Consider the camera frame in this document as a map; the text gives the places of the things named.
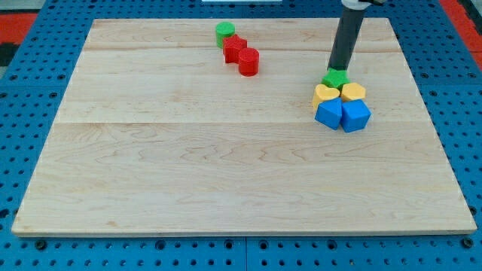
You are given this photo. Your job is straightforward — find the blue cube block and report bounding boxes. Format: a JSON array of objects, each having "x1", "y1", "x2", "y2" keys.
[
  {"x1": 314, "y1": 98, "x2": 342, "y2": 130},
  {"x1": 340, "y1": 99, "x2": 371, "y2": 132}
]

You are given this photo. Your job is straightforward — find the green star block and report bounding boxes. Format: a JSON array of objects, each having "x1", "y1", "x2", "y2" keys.
[{"x1": 321, "y1": 68, "x2": 350, "y2": 90}]

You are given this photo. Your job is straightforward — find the red star block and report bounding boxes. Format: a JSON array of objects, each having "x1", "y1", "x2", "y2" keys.
[{"x1": 223, "y1": 34, "x2": 248, "y2": 63}]

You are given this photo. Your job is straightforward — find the light wooden board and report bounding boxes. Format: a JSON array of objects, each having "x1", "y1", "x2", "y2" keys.
[{"x1": 12, "y1": 18, "x2": 477, "y2": 237}]

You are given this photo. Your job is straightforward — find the blue perforated metal base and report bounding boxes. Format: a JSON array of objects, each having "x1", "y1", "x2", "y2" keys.
[{"x1": 1, "y1": 1, "x2": 481, "y2": 270}]

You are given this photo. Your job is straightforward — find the blue cube block right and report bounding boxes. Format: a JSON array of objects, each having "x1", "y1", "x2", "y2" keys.
[{"x1": 340, "y1": 99, "x2": 371, "y2": 132}]

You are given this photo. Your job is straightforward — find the red cylinder block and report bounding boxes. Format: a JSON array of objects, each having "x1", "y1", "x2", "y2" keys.
[{"x1": 238, "y1": 47, "x2": 260, "y2": 77}]

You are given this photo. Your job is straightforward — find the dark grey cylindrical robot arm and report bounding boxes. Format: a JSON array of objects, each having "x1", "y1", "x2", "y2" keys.
[{"x1": 328, "y1": 0, "x2": 386, "y2": 71}]

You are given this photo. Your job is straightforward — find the blue cube block left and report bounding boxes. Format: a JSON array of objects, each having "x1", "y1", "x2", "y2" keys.
[{"x1": 314, "y1": 98, "x2": 342, "y2": 130}]

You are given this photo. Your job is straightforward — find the yellow heart block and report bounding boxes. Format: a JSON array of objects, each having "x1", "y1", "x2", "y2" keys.
[{"x1": 312, "y1": 84, "x2": 340, "y2": 111}]

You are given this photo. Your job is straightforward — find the yellow hexagon block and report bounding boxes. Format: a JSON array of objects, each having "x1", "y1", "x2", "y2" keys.
[{"x1": 340, "y1": 83, "x2": 366, "y2": 102}]

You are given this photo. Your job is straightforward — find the green cylinder block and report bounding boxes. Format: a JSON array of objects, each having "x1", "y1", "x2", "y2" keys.
[{"x1": 215, "y1": 21, "x2": 236, "y2": 48}]

